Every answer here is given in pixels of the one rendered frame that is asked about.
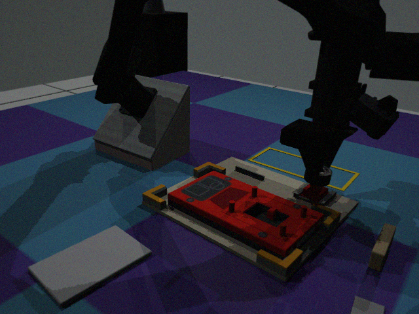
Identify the yellow rectangular outline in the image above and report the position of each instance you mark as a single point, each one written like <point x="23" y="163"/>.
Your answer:
<point x="342" y="189"/>

